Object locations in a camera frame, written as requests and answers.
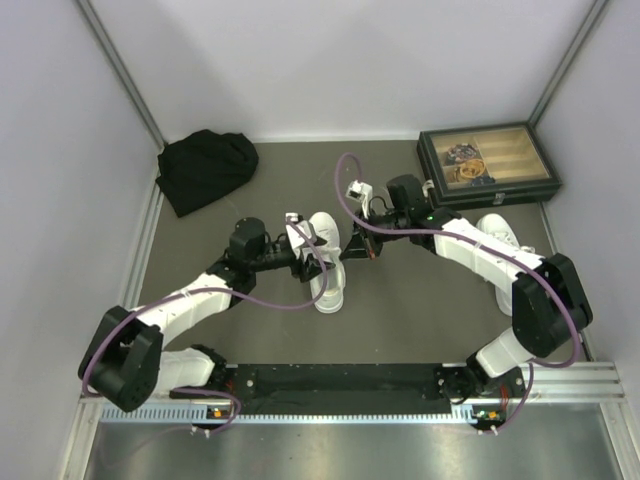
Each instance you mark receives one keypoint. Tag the grey slotted cable duct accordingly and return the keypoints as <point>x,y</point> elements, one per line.
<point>205,414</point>

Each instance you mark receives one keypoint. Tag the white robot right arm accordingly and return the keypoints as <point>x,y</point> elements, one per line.
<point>549,306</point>

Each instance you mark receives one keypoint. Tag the white shoelace of shoe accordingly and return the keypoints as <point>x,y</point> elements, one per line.
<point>330,253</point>

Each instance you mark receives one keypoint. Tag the black compartment box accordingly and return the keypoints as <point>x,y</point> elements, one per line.
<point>486,166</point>

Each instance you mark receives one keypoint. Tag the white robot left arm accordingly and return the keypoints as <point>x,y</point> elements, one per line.
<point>126,361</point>

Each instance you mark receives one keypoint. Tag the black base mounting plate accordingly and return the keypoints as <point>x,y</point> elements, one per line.
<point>358,389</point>

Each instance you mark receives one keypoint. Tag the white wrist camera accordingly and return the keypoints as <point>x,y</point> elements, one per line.
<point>300,235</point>
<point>362,193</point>

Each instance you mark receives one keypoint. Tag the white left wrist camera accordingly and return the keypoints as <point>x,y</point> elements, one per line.
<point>300,235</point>

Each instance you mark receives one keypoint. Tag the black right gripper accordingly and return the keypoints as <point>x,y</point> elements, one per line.
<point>363,244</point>

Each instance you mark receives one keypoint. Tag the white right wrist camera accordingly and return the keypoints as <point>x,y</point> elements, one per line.
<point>362,193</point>

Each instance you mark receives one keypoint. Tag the black crumpled cloth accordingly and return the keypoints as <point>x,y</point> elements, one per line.
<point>203,168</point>

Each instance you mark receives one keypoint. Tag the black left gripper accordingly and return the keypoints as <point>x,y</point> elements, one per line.
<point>310,269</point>

